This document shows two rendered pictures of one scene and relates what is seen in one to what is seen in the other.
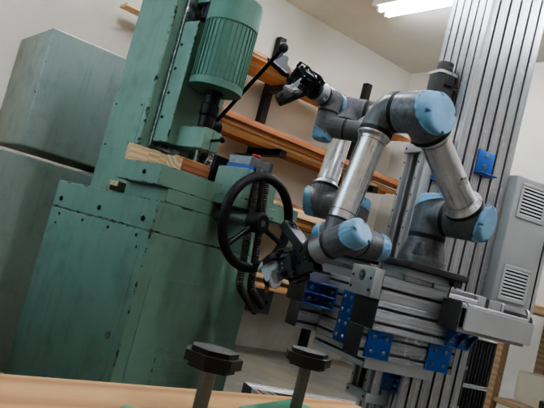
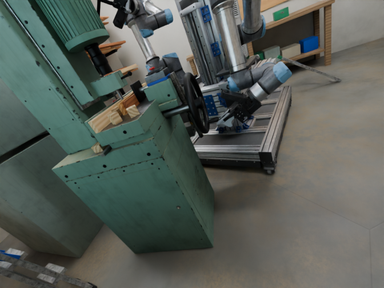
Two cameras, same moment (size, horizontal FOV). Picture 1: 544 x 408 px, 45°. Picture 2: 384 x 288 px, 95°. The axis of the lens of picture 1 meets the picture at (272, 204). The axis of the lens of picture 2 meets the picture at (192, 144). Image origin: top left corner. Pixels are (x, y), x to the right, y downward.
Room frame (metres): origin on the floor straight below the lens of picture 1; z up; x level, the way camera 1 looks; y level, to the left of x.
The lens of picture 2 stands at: (1.19, 0.46, 1.05)
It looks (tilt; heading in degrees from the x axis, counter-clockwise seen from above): 28 degrees down; 335
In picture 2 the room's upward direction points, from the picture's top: 24 degrees counter-clockwise
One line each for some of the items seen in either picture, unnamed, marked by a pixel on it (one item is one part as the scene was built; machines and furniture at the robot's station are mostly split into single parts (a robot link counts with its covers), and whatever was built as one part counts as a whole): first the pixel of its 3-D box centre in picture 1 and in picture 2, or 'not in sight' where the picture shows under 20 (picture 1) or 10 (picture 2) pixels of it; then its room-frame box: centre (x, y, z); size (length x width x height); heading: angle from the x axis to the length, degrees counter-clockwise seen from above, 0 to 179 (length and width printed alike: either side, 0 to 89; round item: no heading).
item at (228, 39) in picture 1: (226, 47); (65, 2); (2.11, 0.27, 1.35); 0.18 x 0.18 x 0.31
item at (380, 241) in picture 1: (364, 244); (264, 74); (1.70, -0.26, 0.82); 0.11 x 0.11 x 0.08; 43
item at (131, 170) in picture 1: (223, 197); (152, 103); (2.07, 0.15, 0.87); 0.61 x 0.30 x 0.06; 136
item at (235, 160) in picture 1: (252, 164); (157, 74); (2.02, 0.09, 0.99); 0.13 x 0.11 x 0.06; 136
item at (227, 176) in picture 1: (245, 186); (163, 89); (2.01, 0.09, 0.91); 0.15 x 0.14 x 0.09; 136
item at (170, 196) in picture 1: (196, 206); (146, 119); (2.06, 0.23, 0.82); 0.40 x 0.21 x 0.04; 136
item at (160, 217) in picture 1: (156, 218); (123, 138); (2.19, 0.36, 0.76); 0.57 x 0.45 x 0.09; 46
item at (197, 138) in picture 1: (197, 142); (110, 85); (2.12, 0.28, 1.03); 0.14 x 0.07 x 0.09; 46
